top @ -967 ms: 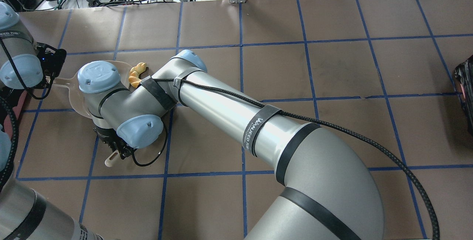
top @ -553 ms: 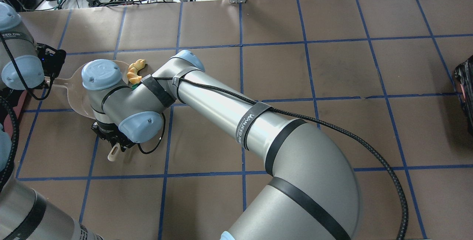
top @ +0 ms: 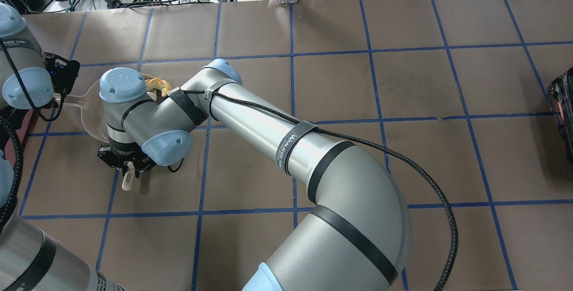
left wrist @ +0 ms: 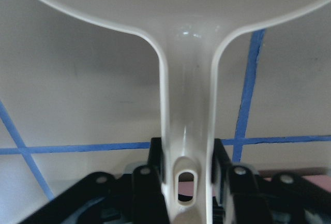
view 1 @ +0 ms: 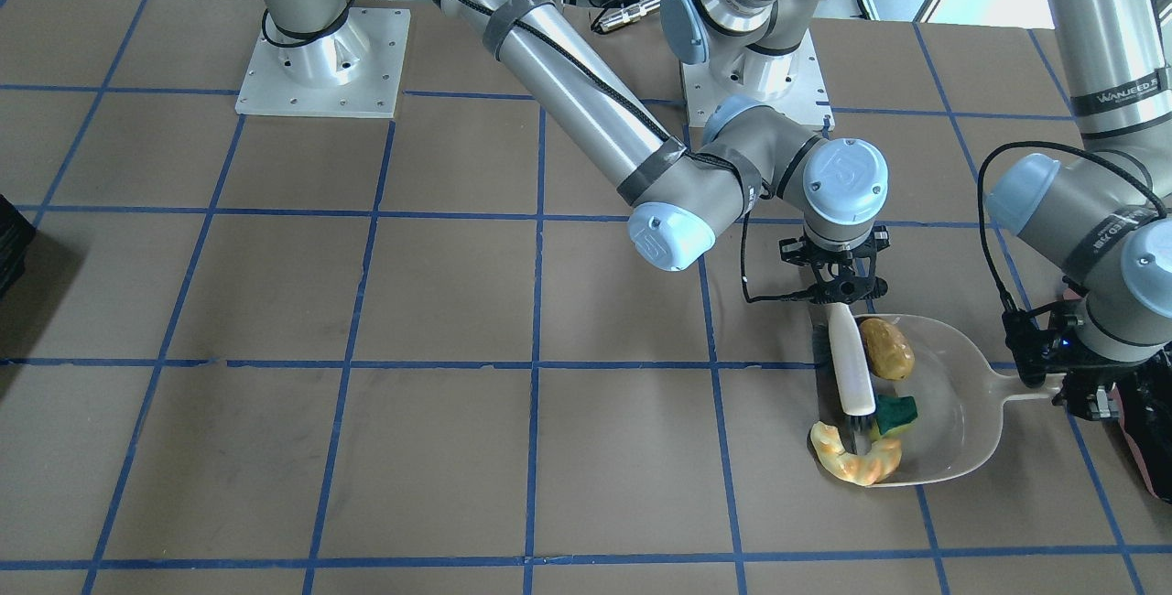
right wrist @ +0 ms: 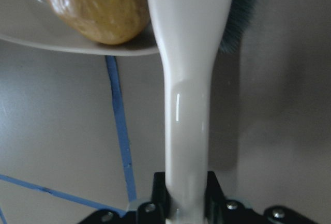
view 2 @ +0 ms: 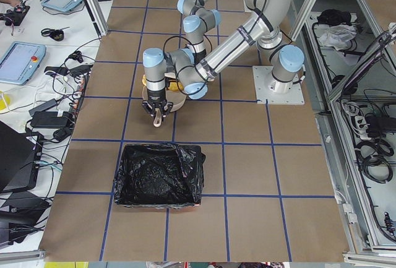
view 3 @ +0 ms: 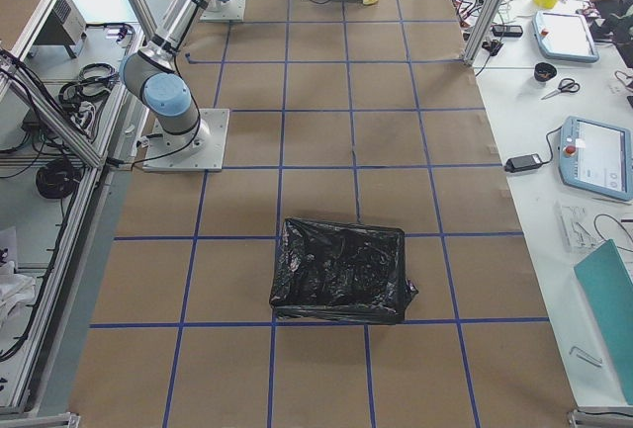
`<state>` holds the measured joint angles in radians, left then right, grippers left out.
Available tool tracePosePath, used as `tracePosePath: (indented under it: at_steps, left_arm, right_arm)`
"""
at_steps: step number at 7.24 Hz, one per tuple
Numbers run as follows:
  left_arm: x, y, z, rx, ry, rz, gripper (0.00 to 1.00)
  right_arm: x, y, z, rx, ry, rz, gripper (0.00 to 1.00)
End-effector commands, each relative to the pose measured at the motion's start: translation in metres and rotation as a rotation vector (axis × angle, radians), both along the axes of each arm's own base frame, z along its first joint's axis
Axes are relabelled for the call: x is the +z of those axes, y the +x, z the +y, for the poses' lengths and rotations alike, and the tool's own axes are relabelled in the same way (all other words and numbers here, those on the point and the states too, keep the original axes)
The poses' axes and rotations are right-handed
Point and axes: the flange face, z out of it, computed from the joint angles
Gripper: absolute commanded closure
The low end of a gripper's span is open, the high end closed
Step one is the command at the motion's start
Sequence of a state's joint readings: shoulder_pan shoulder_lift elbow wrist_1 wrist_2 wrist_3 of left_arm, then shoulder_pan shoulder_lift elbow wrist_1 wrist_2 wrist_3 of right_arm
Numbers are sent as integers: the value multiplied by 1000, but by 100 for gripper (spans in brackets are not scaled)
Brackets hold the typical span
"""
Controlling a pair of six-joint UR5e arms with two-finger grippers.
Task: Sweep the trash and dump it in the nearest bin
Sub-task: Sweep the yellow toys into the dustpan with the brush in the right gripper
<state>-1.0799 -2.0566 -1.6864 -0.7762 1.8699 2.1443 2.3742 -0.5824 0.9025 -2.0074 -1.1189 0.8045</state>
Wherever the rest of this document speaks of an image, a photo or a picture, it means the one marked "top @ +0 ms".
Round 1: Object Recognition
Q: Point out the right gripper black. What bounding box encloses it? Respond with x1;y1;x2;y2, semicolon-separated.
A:
98;144;156;178

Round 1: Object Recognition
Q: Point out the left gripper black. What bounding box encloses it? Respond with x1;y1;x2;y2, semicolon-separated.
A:
44;53;81;97

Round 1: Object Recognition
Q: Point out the beige plastic dustpan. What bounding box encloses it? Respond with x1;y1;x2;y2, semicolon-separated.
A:
55;68;153;144

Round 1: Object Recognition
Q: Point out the toy croissant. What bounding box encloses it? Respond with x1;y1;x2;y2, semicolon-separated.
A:
145;77;173;103

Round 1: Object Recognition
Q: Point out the beige hand brush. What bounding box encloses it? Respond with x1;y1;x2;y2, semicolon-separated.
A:
121;161;136;191

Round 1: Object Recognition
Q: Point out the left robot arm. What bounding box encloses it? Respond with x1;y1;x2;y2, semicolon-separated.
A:
0;3;125;291

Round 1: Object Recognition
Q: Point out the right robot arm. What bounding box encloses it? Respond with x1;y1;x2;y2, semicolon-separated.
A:
99;59;411;291

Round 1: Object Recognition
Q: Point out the bin with black bag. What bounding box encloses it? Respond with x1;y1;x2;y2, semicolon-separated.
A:
0;106;34;163

